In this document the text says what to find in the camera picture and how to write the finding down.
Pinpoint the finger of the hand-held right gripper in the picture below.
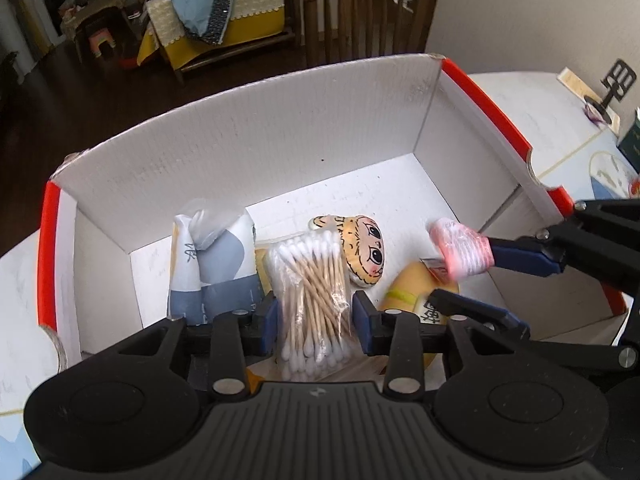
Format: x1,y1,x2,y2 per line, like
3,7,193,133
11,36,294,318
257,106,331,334
431,288,640,373
484,200,640,291

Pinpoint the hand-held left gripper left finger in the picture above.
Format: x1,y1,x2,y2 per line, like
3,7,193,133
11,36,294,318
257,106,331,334
117,292,280,402

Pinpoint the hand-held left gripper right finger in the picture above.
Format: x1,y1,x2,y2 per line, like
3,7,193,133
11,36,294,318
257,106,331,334
352,292,496,402

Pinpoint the cotton swab pack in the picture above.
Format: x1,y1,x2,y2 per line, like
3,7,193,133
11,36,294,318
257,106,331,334
262,230,353,378

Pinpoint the yellow snack packet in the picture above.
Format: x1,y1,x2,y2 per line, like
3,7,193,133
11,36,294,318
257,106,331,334
377,260,461,368

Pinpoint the small pink packet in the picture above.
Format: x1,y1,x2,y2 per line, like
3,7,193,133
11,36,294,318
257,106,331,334
428,217,496,281

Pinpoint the small red white packet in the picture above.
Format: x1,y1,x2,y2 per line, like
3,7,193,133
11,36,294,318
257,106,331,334
419,258,449,281

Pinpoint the cartoon face pouch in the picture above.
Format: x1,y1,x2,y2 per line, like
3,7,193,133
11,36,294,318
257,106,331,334
307,215,388,288

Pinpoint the blue white tissue pack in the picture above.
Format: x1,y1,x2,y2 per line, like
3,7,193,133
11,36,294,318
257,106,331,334
167,199,266,326

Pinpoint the red cardboard box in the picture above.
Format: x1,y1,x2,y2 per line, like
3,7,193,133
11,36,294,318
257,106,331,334
37,52,631,376

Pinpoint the dark green box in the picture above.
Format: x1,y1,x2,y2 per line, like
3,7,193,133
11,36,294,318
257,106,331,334
616,107,640,171

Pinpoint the small purple packet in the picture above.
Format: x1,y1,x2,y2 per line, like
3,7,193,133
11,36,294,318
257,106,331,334
582,100,608,126

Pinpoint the tan notepad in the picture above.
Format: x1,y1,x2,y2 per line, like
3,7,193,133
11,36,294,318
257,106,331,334
557,67,621,133

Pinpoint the black phone stand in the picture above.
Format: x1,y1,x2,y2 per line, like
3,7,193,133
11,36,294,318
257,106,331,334
585,59,637,111

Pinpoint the sofa with cream cover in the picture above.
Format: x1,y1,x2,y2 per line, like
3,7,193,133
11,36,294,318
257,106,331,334
137,0,303,86

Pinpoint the pink plastic stool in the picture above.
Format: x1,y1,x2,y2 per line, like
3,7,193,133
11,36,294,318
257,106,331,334
87,30,118,61

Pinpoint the wooden coffee table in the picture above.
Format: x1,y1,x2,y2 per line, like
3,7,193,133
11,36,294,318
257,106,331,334
60,0,143,63

